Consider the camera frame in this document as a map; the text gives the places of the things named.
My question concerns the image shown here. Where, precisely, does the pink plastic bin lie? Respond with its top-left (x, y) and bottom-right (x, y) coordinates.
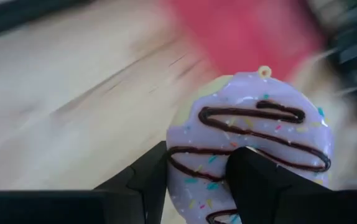
top-left (162, 0), bottom-right (325, 82)

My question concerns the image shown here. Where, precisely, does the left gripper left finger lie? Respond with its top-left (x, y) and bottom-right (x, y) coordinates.
top-left (0, 140), bottom-right (169, 224)

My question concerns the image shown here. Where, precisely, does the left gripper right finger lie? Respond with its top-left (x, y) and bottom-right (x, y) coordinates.
top-left (225, 146), bottom-right (357, 224)

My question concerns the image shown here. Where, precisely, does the purple frosted toy donut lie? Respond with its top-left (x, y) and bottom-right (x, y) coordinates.
top-left (165, 65), bottom-right (335, 224)

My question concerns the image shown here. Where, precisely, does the black aluminium table frame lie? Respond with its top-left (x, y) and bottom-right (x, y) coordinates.
top-left (0, 0), bottom-right (89, 40)

